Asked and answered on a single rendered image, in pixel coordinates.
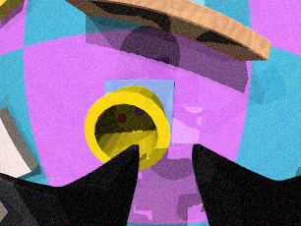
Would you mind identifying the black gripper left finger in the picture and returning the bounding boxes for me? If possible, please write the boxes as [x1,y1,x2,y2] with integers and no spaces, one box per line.
[0,144,140,226]

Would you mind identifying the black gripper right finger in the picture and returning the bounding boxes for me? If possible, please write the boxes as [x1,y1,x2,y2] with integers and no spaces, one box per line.
[191,143,301,226]

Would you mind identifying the tan wooden curved bar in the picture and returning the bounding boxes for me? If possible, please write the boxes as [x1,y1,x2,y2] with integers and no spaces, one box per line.
[64,0,272,62]

